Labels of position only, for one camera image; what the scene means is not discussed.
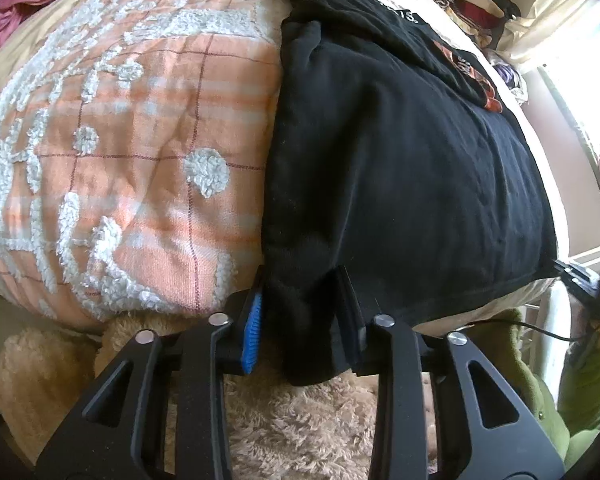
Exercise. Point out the orange plaid tufted blanket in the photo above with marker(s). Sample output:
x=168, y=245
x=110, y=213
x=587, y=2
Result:
x=130, y=160

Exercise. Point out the pink duvet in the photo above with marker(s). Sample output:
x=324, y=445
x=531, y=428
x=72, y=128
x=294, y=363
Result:
x=30, y=0

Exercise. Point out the pile of folded clothes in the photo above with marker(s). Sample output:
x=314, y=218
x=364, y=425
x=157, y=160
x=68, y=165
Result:
x=480, y=10

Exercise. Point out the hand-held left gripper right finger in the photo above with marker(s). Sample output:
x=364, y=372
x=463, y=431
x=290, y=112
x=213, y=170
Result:
x=350, y=305

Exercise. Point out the cream curtain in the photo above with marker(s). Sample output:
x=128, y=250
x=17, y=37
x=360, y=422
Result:
x=555, y=20

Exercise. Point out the window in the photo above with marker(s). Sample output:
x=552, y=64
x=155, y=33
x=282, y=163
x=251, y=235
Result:
x=595, y=85

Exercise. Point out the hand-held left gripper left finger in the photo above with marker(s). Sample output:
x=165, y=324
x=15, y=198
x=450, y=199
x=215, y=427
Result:
x=252, y=332

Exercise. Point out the green fleece cloth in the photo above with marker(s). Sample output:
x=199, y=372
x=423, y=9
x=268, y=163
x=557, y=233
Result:
x=530, y=365

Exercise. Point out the purple cloth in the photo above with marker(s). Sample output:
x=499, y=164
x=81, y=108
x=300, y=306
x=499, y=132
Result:
x=502, y=72

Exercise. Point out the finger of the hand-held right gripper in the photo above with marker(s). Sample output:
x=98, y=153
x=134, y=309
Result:
x=577, y=277

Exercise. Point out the black t-shirt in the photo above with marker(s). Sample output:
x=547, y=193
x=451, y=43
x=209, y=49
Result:
x=405, y=185

